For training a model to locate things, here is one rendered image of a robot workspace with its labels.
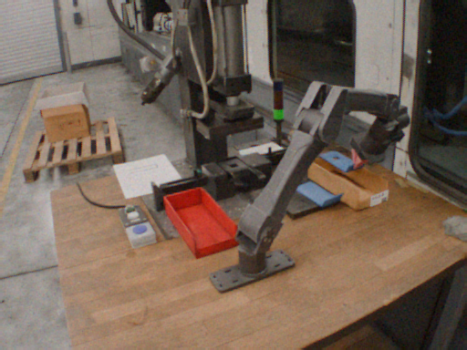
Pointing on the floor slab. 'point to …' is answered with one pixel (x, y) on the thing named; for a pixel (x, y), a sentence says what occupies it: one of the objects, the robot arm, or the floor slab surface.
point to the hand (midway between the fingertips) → (356, 165)
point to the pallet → (39, 153)
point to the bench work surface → (273, 322)
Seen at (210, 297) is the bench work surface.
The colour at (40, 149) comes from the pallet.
